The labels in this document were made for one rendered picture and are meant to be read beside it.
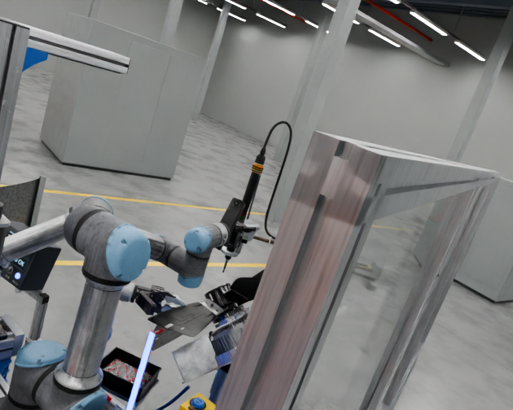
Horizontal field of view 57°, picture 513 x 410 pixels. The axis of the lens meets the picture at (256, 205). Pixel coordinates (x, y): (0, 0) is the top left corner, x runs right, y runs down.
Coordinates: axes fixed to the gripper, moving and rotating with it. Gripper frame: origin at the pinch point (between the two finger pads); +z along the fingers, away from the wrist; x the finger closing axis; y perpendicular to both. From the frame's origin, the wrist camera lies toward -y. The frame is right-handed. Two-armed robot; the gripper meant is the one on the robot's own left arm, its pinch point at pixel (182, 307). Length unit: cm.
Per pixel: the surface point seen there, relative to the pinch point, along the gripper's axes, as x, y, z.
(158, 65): -139, 629, -91
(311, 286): -63, -152, -9
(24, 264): 1, 7, -62
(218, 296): -5.4, 7.3, 13.5
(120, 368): 33.4, 5.1, -16.1
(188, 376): 24.0, -6.3, 9.4
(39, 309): 17, 7, -53
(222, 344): 10.3, -1.6, 19.4
